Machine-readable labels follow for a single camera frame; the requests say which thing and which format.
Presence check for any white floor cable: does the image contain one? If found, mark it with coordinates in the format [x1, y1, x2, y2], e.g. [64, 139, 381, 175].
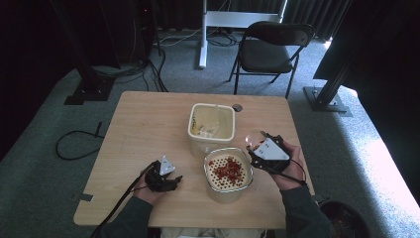
[154, 27, 204, 48]

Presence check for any black metal stand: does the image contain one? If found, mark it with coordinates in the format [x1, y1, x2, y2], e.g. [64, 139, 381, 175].
[302, 49, 354, 118]
[49, 0, 117, 106]

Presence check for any black folding chair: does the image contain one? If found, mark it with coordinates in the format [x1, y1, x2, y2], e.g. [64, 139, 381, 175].
[227, 20, 316, 100]

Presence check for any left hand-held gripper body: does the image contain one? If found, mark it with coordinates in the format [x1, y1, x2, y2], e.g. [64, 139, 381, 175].
[144, 155, 178, 193]

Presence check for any bundle of black floor cables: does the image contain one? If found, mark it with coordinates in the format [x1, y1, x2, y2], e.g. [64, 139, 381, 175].
[91, 46, 170, 93]

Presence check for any cream container with metal rim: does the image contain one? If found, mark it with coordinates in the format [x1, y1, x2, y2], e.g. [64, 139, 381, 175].
[202, 147, 256, 205]

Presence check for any pile of red dried pieces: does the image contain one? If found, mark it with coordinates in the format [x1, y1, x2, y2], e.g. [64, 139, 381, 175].
[208, 157, 246, 186]

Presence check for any hand-held gripper cable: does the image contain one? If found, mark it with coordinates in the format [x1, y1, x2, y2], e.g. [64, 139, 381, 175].
[262, 159, 309, 186]
[90, 160, 160, 238]

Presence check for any black looped floor cable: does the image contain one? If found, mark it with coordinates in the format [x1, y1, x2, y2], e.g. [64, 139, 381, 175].
[54, 121, 107, 162]

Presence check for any tall cream container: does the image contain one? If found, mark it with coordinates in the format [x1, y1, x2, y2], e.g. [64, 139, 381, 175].
[186, 102, 237, 159]

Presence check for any person's right hand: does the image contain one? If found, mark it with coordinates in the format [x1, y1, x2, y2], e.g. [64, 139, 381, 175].
[271, 140, 307, 191]

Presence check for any left hand-held gripper cable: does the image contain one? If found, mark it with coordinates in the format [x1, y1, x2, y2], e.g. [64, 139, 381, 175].
[90, 160, 160, 238]

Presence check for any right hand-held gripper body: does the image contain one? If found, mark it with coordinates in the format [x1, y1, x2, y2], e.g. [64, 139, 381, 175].
[247, 131, 292, 176]

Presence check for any person's light clothing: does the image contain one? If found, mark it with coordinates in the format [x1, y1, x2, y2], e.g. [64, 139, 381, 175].
[159, 227, 267, 238]

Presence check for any black round bin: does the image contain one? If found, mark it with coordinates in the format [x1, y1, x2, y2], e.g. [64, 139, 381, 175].
[318, 199, 371, 238]

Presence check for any white desk frame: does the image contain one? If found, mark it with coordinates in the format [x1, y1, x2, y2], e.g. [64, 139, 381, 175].
[197, 0, 289, 70]

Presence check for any right hand-held gripper cable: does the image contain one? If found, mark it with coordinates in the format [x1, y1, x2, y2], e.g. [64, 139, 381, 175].
[262, 159, 309, 186]

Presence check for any person's left hand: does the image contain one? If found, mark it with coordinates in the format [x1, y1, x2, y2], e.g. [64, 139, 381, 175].
[132, 174, 166, 206]

